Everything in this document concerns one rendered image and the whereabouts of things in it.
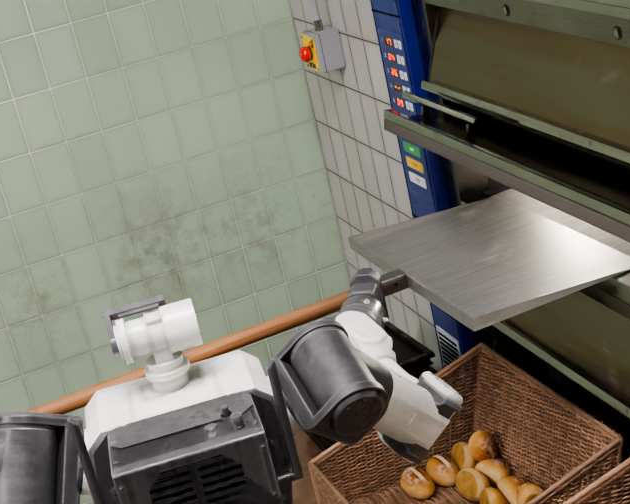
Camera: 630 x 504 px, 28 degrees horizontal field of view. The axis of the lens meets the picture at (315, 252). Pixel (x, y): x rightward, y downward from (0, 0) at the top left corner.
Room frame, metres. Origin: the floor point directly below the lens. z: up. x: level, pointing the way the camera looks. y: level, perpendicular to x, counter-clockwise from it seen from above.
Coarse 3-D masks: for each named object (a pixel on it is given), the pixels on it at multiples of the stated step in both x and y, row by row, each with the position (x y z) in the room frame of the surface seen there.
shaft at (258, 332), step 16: (320, 304) 2.18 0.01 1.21; (336, 304) 2.18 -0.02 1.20; (272, 320) 2.15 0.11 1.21; (288, 320) 2.15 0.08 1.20; (304, 320) 2.16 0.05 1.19; (240, 336) 2.12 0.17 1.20; (256, 336) 2.13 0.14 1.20; (192, 352) 2.10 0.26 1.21; (208, 352) 2.10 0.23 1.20; (224, 352) 2.11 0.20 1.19; (144, 368) 2.07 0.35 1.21; (96, 384) 2.05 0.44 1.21; (112, 384) 2.05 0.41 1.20; (64, 400) 2.02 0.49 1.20; (80, 400) 2.03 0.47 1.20
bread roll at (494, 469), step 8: (480, 464) 2.40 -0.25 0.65; (488, 464) 2.38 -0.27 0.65; (496, 464) 2.37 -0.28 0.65; (504, 464) 2.38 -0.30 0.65; (488, 472) 2.36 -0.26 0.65; (496, 472) 2.35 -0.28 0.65; (504, 472) 2.35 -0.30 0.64; (488, 480) 2.37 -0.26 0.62; (496, 480) 2.34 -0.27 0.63; (496, 488) 2.37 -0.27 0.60
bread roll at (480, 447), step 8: (480, 432) 2.42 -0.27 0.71; (488, 432) 2.43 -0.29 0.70; (472, 440) 2.41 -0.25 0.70; (480, 440) 2.40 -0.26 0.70; (488, 440) 2.41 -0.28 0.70; (472, 448) 2.41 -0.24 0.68; (480, 448) 2.40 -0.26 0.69; (488, 448) 2.40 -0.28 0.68; (496, 448) 2.42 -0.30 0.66; (472, 456) 2.42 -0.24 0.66; (480, 456) 2.41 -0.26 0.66; (488, 456) 2.40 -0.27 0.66
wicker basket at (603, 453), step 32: (480, 352) 2.56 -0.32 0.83; (448, 384) 2.54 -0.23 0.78; (480, 384) 2.55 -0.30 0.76; (512, 384) 2.43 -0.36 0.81; (544, 384) 2.32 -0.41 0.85; (480, 416) 2.53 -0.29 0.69; (512, 416) 2.41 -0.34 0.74; (544, 416) 2.30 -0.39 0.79; (576, 416) 2.19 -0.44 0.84; (384, 448) 2.48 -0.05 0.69; (448, 448) 2.53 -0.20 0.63; (512, 448) 2.39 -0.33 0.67; (544, 448) 2.28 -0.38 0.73; (576, 448) 2.17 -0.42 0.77; (608, 448) 2.04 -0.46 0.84; (320, 480) 2.37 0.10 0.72; (352, 480) 2.45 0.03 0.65; (384, 480) 2.47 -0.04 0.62; (544, 480) 2.27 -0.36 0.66; (576, 480) 2.03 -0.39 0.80
